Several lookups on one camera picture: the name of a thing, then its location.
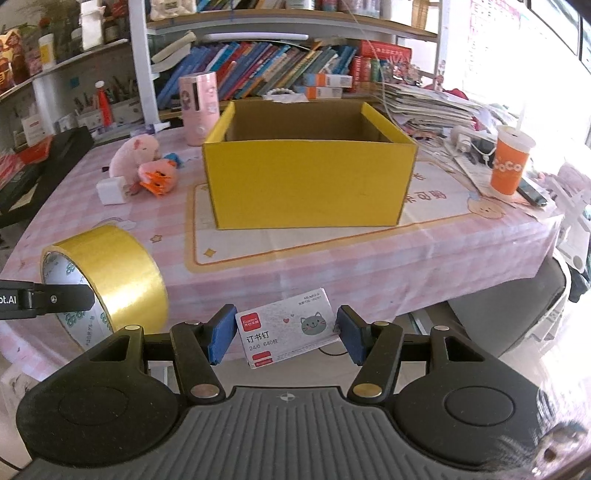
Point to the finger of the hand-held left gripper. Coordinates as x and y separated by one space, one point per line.
60 299

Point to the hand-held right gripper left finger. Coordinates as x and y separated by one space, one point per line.
222 332

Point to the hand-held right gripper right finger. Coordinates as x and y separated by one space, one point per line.
352 334

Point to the white staple box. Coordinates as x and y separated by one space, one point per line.
286 327

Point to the yellow tape roll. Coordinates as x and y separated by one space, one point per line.
124 272

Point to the small white box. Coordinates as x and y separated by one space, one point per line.
111 191

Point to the pink plush with orange feet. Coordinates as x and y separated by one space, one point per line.
159 175

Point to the yellow cardboard box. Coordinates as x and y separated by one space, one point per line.
300 184

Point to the pink plush pig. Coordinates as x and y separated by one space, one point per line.
134 154

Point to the pink checked tablecloth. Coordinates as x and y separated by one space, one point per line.
277 258

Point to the black flat box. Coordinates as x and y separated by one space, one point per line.
18 184

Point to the black ribbed case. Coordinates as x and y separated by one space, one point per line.
64 152

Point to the red packet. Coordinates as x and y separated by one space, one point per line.
27 154

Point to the black chair seat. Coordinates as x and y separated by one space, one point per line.
508 314

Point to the white box with red label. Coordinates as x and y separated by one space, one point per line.
34 129

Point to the red tassel ornament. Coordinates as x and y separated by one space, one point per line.
104 106

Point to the white spray bottle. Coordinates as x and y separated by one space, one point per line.
159 127

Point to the white box of pens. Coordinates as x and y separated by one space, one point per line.
124 110

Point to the printed paper sheets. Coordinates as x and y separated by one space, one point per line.
475 175

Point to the pink humidifier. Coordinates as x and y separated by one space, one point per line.
198 115

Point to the white power strip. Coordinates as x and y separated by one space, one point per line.
461 138

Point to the orange drink cup with straw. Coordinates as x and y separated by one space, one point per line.
508 170

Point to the black glossy device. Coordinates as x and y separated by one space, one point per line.
533 194

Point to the stack of papers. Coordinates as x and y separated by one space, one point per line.
425 108

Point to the white bookshelf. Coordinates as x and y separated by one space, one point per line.
138 69

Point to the white quilted box with beads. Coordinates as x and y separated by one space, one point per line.
286 97

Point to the orange and white carton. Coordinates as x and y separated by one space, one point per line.
321 92
330 80

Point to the red and gold figure decoration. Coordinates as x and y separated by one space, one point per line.
9 60

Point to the white jar with yellow label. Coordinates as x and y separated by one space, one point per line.
46 53

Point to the white paper bag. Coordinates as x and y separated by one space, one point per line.
92 27

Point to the red books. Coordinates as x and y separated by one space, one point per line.
383 50

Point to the white quilted purse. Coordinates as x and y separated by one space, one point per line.
173 9

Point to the row of thin books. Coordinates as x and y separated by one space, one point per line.
240 4

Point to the bamboo mat roll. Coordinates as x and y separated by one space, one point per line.
425 14

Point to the white tape roll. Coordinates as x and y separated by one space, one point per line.
300 3

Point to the alphabet wall poster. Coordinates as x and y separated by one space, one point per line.
494 41

